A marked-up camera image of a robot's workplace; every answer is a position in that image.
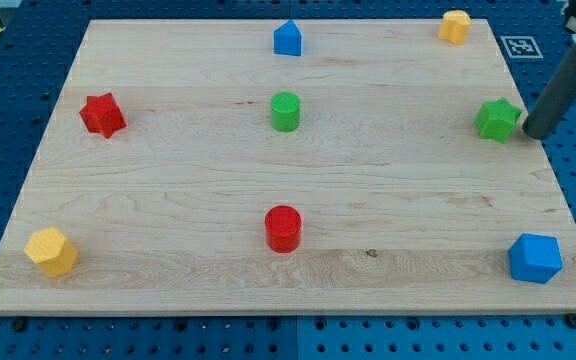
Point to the gray cylindrical pusher rod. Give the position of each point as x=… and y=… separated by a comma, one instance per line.
x=555, y=100

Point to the green star block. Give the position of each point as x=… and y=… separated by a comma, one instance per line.
x=496, y=120

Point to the red star block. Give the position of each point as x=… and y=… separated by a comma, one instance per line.
x=102, y=115

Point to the white fiducial marker tag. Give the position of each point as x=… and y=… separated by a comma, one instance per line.
x=521, y=47

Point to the yellow heart block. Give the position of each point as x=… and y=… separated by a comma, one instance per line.
x=454, y=26

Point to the blue cube block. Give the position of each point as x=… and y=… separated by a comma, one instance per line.
x=535, y=258

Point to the blue pentagon house block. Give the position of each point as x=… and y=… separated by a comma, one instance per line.
x=287, y=39

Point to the green cylinder block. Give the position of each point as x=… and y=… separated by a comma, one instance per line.
x=285, y=111

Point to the red cylinder block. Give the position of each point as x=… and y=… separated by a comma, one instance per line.
x=283, y=225

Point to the wooden board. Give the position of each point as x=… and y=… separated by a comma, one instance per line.
x=405, y=209

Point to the yellow hexagon block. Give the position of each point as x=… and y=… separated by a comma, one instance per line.
x=51, y=251

